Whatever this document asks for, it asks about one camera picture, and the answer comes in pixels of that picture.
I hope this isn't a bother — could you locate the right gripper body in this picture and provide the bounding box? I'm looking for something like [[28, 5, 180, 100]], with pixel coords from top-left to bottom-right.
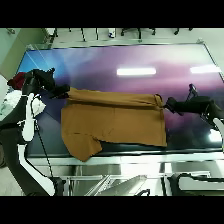
[[164, 96, 184, 117]]

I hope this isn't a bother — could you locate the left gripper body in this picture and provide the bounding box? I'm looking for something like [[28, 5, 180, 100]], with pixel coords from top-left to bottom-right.
[[49, 83, 72, 100]]

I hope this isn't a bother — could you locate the brown T-shirt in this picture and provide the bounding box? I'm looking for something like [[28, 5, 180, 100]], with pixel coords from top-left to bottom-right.
[[60, 87, 168, 163]]

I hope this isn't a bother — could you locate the red garment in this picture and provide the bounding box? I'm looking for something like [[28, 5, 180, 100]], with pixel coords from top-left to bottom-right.
[[7, 71, 28, 91]]

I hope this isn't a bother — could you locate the black office chair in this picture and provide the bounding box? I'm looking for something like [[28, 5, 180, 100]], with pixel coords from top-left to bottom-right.
[[120, 27, 158, 41]]

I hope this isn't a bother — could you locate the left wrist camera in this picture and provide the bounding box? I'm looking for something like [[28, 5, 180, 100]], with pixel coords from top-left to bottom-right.
[[32, 67, 56, 90]]

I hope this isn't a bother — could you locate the black cable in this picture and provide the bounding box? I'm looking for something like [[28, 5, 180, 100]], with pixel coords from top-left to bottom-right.
[[30, 96, 55, 178]]

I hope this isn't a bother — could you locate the silver frame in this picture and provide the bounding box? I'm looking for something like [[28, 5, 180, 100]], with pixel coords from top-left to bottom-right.
[[26, 151, 224, 197]]

